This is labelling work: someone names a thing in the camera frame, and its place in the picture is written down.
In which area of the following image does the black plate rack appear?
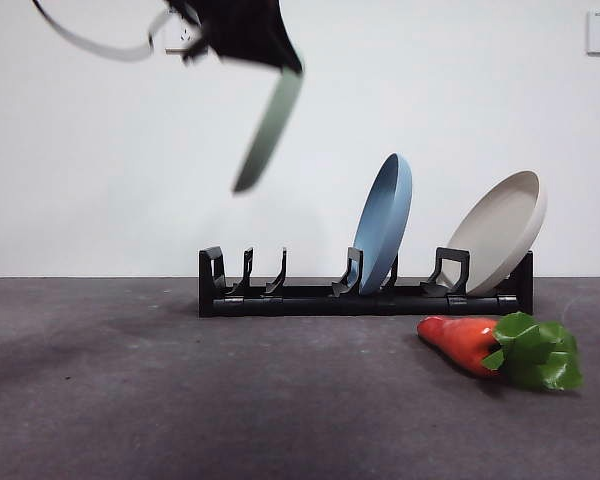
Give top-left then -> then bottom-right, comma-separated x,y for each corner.
198,246 -> 535,319

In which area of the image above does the beige plate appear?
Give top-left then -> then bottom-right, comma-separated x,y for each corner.
444,170 -> 549,297

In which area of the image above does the green plate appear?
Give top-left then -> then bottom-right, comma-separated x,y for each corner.
231,67 -> 305,195

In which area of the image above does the blue plate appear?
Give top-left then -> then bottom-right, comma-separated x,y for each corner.
353,153 -> 415,296

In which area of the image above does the orange carrot with green leaves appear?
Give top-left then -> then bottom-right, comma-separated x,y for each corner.
417,311 -> 585,393

